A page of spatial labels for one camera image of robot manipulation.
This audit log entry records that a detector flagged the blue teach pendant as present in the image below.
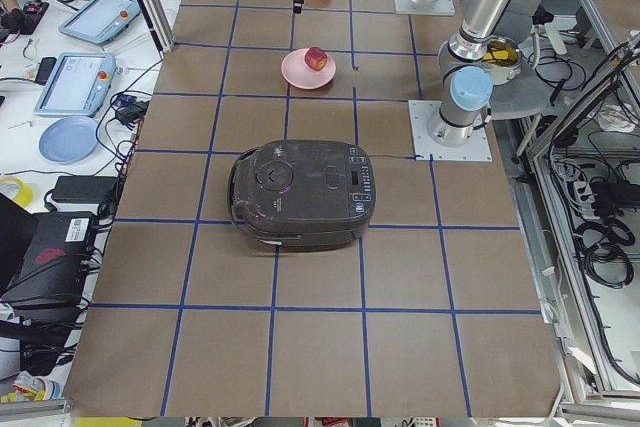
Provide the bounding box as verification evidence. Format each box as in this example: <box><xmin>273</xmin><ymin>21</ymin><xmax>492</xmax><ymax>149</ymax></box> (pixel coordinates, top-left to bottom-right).
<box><xmin>34</xmin><ymin>52</ymin><xmax>116</xmax><ymax>117</ymax></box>
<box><xmin>58</xmin><ymin>0</ymin><xmax>141</xmax><ymax>45</ymax></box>

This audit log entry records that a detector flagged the black power adapter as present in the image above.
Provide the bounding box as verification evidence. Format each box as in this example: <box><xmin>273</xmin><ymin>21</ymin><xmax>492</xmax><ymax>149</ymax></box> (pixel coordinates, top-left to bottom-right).
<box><xmin>50</xmin><ymin>175</ymin><xmax>117</xmax><ymax>204</ymax></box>

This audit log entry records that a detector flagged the black smartphone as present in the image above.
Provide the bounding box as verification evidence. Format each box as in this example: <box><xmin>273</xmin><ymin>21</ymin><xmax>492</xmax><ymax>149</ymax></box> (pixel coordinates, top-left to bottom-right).
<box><xmin>34</xmin><ymin>57</ymin><xmax>57</xmax><ymax>85</ymax></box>

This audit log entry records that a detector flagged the blue plate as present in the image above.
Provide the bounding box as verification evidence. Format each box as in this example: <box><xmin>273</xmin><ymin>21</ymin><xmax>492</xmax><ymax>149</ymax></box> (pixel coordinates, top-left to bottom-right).
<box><xmin>38</xmin><ymin>116</ymin><xmax>98</xmax><ymax>163</ymax></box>

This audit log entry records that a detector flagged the yellow tape roll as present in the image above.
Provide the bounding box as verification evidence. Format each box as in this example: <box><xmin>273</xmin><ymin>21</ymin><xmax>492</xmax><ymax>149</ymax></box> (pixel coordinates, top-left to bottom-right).
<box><xmin>0</xmin><ymin>176</ymin><xmax>33</xmax><ymax>208</ymax></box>

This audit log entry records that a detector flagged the near blue teach pendant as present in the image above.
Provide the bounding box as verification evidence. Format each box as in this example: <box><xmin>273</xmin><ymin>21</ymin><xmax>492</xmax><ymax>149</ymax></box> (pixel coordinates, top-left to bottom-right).
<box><xmin>34</xmin><ymin>52</ymin><xmax>116</xmax><ymax>117</ymax></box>

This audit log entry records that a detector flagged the pink plate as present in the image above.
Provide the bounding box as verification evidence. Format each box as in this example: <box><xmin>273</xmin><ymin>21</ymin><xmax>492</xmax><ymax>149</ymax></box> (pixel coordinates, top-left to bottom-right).
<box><xmin>281</xmin><ymin>48</ymin><xmax>336</xmax><ymax>90</ymax></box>

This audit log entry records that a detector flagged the far blue teach pendant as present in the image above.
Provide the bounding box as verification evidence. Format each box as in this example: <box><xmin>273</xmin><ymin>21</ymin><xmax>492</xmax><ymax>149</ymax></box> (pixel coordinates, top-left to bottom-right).
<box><xmin>58</xmin><ymin>0</ymin><xmax>141</xmax><ymax>45</ymax></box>

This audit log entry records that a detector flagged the aluminium frame rack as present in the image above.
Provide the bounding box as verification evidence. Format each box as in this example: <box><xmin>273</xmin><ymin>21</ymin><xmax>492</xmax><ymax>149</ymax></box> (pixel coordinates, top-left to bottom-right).
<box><xmin>526</xmin><ymin>0</ymin><xmax>639</xmax><ymax>426</ymax></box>

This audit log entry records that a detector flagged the steel pot with yellow contents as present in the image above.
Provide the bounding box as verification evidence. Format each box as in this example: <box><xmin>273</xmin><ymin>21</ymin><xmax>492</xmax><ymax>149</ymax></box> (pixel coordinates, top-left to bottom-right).
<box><xmin>480</xmin><ymin>37</ymin><xmax>521</xmax><ymax>86</ymax></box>

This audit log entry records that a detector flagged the red apple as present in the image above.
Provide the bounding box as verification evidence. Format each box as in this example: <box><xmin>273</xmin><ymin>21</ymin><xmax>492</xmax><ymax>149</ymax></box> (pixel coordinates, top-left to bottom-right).
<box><xmin>304</xmin><ymin>46</ymin><xmax>328</xmax><ymax>71</ymax></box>

